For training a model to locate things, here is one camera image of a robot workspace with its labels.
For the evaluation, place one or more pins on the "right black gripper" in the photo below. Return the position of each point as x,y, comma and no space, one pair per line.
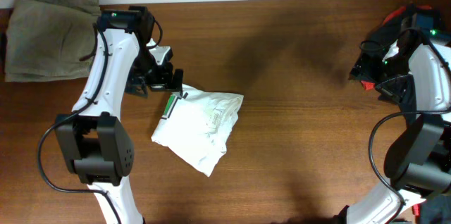
394,92

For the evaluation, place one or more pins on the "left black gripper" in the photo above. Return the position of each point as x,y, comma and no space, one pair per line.
162,81

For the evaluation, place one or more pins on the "white t-shirt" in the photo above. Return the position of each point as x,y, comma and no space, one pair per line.
196,125

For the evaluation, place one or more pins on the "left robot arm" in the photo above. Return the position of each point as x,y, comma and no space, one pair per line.
92,139

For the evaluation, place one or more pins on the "black and red shirt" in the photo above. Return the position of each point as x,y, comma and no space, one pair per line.
380,48

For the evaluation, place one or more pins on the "folded khaki trousers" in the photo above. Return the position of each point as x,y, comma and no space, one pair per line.
49,40

